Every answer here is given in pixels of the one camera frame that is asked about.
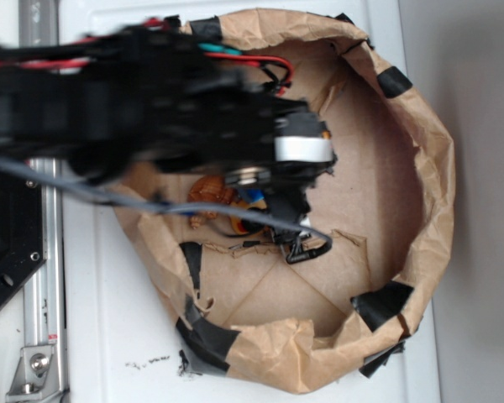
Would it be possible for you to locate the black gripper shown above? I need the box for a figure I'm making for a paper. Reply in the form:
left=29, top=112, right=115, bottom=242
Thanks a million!
left=222, top=99, right=337, bottom=264

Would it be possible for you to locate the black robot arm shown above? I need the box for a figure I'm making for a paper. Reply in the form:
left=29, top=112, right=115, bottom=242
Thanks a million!
left=0, top=17, right=337, bottom=264

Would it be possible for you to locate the yellow rubber duck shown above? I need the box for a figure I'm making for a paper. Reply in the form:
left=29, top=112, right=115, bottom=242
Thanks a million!
left=230, top=200, right=267, bottom=236

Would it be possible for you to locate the blue sponge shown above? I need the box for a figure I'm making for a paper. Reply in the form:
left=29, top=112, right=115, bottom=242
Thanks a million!
left=238, top=188, right=264, bottom=204

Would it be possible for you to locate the copper ribbed bottle toy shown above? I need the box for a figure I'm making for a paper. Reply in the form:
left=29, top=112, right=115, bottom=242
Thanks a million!
left=187, top=175, right=237, bottom=229

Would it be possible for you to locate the crumpled brown paper bag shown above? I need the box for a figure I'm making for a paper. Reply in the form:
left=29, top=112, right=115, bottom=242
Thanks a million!
left=116, top=8, right=455, bottom=394

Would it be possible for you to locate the white plastic bin lid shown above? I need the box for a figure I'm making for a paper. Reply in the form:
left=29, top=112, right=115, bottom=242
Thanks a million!
left=59, top=1, right=441, bottom=402

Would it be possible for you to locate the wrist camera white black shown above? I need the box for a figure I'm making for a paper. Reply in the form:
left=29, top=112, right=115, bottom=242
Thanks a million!
left=274, top=112, right=334, bottom=163

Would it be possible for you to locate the grey cable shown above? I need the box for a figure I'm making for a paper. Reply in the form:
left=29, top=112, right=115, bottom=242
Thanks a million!
left=0, top=157, right=333, bottom=253

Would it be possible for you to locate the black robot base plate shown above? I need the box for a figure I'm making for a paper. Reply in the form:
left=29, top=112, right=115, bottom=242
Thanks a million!
left=0, top=172, right=45, bottom=311

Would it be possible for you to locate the aluminium extrusion rail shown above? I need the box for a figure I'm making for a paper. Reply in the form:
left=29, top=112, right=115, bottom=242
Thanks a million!
left=5, top=1, right=70, bottom=402

